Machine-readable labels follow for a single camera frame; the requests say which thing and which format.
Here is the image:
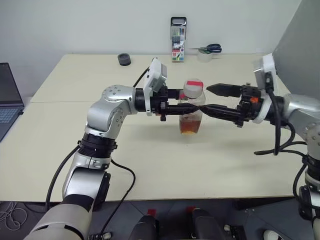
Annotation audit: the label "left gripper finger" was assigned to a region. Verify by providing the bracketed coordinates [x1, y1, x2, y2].
[166, 88, 185, 99]
[165, 103, 209, 117]

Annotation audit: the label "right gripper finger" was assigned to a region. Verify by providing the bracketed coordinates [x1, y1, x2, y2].
[198, 104, 241, 124]
[206, 83, 243, 99]

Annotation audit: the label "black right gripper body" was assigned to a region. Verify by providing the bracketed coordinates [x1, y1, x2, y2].
[233, 83, 263, 129]

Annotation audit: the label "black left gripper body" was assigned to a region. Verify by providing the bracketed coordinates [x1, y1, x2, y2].
[151, 85, 169, 123]

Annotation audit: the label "clear bottle with brown drink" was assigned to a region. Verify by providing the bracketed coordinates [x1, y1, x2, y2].
[178, 89, 208, 136]

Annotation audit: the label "white bottle cap red tape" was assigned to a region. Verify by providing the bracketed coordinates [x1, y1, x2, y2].
[182, 78, 205, 99]

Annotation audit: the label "clear adhesive tape roll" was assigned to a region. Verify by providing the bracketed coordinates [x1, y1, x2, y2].
[197, 48, 214, 64]

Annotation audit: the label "marker pen set box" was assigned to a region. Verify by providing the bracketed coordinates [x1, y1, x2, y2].
[170, 16, 187, 64]

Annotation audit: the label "black round cap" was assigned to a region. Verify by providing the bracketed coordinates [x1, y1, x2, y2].
[116, 52, 132, 67]

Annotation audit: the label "grey partition panel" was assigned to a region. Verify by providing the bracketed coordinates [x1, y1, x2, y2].
[271, 0, 320, 101]

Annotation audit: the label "dark rounded shape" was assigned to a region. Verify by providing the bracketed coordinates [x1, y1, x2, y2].
[130, 214, 160, 240]
[190, 208, 223, 240]

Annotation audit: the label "black box with white knob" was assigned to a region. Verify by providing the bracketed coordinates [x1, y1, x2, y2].
[223, 223, 245, 240]
[87, 230, 112, 240]

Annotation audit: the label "white rounded object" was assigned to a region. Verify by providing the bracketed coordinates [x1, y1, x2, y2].
[263, 229, 279, 240]

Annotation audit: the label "dark grey laptop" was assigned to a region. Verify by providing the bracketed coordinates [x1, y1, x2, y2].
[0, 62, 25, 144]

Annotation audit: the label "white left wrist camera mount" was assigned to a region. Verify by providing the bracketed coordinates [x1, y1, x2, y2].
[143, 57, 168, 117]

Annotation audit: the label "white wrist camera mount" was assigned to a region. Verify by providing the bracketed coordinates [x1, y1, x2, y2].
[143, 57, 168, 117]
[251, 53, 279, 125]

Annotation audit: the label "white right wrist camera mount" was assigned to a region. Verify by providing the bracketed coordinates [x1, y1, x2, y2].
[251, 53, 279, 125]

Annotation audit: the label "blue handled scissors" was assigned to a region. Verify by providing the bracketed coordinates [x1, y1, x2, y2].
[188, 43, 223, 54]

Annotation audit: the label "white cable on floor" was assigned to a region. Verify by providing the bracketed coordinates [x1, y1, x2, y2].
[0, 200, 28, 231]

